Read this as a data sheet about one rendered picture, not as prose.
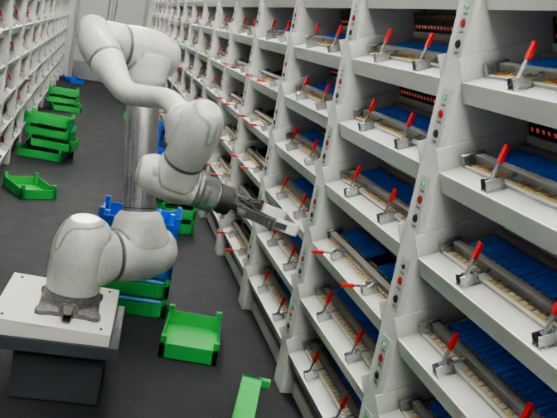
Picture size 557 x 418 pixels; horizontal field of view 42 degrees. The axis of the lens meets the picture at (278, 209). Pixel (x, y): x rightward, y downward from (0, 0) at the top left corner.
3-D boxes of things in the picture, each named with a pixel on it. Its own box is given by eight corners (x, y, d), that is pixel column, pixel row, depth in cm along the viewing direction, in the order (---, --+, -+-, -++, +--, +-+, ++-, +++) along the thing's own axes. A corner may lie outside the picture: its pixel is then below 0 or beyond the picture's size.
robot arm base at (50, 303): (31, 320, 199) (34, 301, 197) (41, 288, 219) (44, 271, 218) (99, 329, 203) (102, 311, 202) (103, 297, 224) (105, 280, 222)
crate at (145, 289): (87, 288, 272) (90, 268, 270) (95, 270, 292) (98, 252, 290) (167, 300, 276) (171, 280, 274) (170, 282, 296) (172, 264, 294)
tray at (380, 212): (403, 261, 167) (394, 206, 163) (326, 196, 224) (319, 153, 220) (483, 239, 171) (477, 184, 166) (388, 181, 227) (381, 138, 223)
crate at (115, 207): (96, 227, 267) (99, 206, 265) (104, 214, 286) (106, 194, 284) (177, 240, 271) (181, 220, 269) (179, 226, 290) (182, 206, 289)
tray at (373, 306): (385, 337, 172) (378, 301, 169) (314, 255, 228) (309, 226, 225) (462, 314, 175) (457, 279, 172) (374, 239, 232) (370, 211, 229)
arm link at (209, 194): (191, 211, 179) (213, 218, 181) (204, 177, 178) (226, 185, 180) (186, 201, 188) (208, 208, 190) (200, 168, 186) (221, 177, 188)
